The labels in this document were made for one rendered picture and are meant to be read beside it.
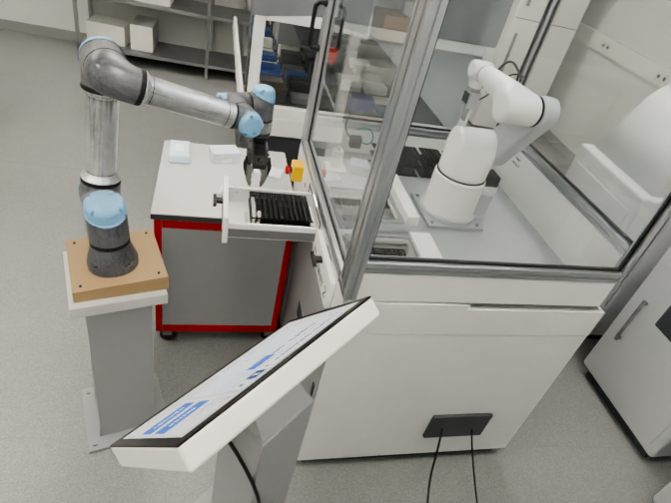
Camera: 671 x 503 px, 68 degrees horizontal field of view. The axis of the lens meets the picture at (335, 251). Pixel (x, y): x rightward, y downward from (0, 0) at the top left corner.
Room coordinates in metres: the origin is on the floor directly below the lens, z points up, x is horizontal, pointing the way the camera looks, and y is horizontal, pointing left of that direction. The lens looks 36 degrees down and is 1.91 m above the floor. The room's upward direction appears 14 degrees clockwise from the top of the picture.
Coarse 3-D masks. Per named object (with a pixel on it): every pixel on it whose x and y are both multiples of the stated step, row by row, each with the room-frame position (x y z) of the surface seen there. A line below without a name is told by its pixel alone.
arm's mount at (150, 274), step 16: (80, 240) 1.23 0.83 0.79; (144, 240) 1.30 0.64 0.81; (80, 256) 1.15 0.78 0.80; (144, 256) 1.21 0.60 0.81; (160, 256) 1.23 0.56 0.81; (80, 272) 1.08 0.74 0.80; (144, 272) 1.14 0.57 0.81; (160, 272) 1.16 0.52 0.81; (80, 288) 1.02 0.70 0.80; (96, 288) 1.03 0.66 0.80; (112, 288) 1.05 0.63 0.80; (128, 288) 1.08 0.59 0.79; (144, 288) 1.11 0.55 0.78; (160, 288) 1.13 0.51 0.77
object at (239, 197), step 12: (240, 192) 1.64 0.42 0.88; (264, 192) 1.67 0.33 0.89; (276, 192) 1.68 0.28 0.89; (288, 192) 1.70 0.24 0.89; (300, 192) 1.72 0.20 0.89; (240, 204) 1.62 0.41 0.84; (312, 204) 1.71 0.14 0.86; (240, 216) 1.54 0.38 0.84; (312, 216) 1.66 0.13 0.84; (240, 228) 1.41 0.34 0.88; (252, 228) 1.42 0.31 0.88; (264, 228) 1.43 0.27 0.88; (276, 228) 1.45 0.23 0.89; (288, 228) 1.46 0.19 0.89; (300, 228) 1.48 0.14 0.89; (312, 228) 1.49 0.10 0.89; (276, 240) 1.45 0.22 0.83; (288, 240) 1.46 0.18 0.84; (300, 240) 1.48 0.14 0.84; (312, 240) 1.49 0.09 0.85
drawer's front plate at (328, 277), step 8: (320, 232) 1.43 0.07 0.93; (320, 240) 1.39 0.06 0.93; (320, 248) 1.36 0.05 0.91; (328, 256) 1.30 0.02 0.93; (320, 264) 1.32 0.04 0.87; (328, 264) 1.26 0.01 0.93; (320, 272) 1.30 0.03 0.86; (328, 272) 1.22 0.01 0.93; (328, 280) 1.21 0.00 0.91; (320, 288) 1.26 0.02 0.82; (328, 288) 1.19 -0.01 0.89; (328, 296) 1.18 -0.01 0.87; (328, 304) 1.18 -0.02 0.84
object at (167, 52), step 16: (112, 0) 4.73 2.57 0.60; (128, 0) 4.77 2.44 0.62; (176, 0) 5.20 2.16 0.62; (192, 0) 5.35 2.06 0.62; (208, 0) 4.95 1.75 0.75; (208, 16) 4.95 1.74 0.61; (224, 16) 5.07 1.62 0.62; (208, 32) 4.95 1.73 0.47; (128, 48) 4.86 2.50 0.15; (160, 48) 5.09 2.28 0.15; (176, 48) 5.21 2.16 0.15; (192, 48) 5.34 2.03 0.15; (208, 48) 4.95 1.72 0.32; (192, 64) 4.91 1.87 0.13; (208, 64) 4.97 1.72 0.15; (224, 64) 5.10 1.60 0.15
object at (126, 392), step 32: (64, 256) 1.17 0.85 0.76; (96, 320) 1.04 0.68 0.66; (128, 320) 1.09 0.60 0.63; (96, 352) 1.03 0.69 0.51; (128, 352) 1.09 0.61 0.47; (96, 384) 1.02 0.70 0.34; (128, 384) 1.08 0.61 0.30; (96, 416) 1.10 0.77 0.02; (128, 416) 1.08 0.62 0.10; (96, 448) 0.97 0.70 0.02
